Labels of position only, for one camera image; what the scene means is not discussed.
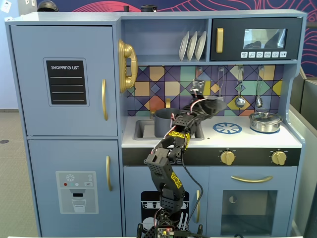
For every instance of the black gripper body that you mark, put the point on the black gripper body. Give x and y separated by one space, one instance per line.
209 105

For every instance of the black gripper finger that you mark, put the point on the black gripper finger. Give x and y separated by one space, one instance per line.
204 115
201 105

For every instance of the gray pot lid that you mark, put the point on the gray pot lid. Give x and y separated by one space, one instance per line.
217 106

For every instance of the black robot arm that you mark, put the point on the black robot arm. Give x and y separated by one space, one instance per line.
161 171

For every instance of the shiny steel pot lid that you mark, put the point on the shiny steel pot lid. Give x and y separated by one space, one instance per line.
265 117

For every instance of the blue burner decal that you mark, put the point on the blue burner decal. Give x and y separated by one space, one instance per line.
226 128

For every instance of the gray toy pot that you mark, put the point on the gray toy pot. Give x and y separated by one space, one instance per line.
162 124

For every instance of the steel ladle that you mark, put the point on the steel ladle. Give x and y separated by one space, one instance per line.
239 101

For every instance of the steel slotted spatula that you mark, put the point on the steel slotted spatula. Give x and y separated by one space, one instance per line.
221 72

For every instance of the gold stove knob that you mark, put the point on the gold stove knob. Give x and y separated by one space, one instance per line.
279 158
227 158

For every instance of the gray sink basin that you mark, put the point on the gray sink basin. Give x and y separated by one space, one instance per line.
143 130

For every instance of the steel whisk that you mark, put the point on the steel whisk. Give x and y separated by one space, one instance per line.
259 101

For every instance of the white toy plate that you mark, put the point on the white toy plate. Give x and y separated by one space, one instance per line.
191 45
183 47
200 44

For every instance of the blue toy kitchen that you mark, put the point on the blue toy kitchen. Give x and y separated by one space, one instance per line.
163 37

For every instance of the dishwasher door with decal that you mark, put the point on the dishwasher door with decal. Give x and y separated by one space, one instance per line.
135 178

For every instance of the gold toy telephone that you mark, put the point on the gold toy telephone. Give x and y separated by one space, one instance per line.
128 62

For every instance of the black microwave door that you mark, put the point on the black microwave door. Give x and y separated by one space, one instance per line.
232 24

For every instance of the blue oven door with window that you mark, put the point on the blue oven door with window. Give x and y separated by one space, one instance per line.
215 210

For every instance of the gray office partition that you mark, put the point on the gray office partition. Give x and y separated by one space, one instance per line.
308 148

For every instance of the black cup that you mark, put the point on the black cup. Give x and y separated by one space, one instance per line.
148 8

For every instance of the robot controller board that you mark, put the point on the robot controller board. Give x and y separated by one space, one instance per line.
164 232

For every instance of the small black cylinder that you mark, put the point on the small black cylinder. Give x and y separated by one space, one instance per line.
126 8

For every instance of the black shopping list board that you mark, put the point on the black shopping list board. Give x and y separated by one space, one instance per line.
66 96

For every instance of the blue fridge door with dispenser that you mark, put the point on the blue fridge door with dispenser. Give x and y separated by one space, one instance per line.
44 153

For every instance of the gray water dispenser decal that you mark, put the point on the gray water dispenser decal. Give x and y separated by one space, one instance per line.
64 205

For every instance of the blue fridge door with board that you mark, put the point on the blue fridge door with board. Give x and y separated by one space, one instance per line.
29 111

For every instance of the black helmet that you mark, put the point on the black helmet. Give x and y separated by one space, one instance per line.
47 6

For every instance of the black floor cover disc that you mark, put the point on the black floor cover disc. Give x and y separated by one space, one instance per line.
4 141

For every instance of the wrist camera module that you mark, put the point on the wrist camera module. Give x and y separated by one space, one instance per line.
198 86

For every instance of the white wall outlet plate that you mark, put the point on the white wall outlet plate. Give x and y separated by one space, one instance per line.
5 6
30 2

